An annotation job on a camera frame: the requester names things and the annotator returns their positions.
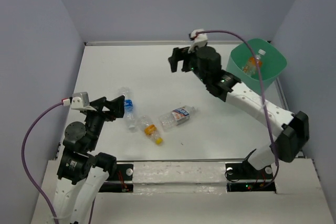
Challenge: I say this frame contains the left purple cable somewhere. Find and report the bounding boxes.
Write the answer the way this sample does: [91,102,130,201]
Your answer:
[21,99,71,220]

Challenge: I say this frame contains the yellow cap orange label bottle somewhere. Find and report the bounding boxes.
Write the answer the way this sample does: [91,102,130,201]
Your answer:
[138,115,163,145]

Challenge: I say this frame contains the white foam strip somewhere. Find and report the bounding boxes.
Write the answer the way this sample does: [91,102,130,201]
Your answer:
[132,161,227,195]

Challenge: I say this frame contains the white blue label bottle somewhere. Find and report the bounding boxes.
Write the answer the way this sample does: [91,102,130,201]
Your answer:
[159,105,198,131]

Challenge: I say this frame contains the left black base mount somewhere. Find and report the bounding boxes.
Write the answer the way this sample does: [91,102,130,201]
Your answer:
[99,163,134,193]

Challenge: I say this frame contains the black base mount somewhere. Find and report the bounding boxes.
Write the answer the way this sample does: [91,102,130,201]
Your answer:
[224,158,276,193]
[99,163,134,193]

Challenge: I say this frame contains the blue label clear bottle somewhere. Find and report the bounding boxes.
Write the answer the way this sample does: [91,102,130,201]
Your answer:
[118,87,137,132]

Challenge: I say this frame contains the purple cable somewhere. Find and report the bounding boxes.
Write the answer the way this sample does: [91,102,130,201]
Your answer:
[194,29,280,188]
[21,99,71,220]

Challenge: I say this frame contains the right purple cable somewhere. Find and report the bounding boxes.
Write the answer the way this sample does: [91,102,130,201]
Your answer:
[194,29,280,188]

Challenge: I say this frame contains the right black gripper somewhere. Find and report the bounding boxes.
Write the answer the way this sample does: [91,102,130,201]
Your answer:
[170,45,209,84]

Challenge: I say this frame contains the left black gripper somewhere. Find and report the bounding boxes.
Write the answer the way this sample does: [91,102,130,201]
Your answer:
[85,93,125,149]

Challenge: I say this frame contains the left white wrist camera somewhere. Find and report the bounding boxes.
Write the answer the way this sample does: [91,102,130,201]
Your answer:
[70,92,96,111]

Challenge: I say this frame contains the green plastic bin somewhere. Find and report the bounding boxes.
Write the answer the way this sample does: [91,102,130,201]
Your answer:
[224,38,288,96]

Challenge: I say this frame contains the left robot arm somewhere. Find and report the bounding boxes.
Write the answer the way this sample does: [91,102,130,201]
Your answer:
[53,92,125,223]

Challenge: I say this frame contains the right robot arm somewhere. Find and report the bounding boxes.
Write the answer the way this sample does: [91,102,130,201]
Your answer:
[168,46,309,178]

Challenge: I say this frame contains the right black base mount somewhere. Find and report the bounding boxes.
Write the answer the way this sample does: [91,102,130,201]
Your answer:
[224,158,276,193]

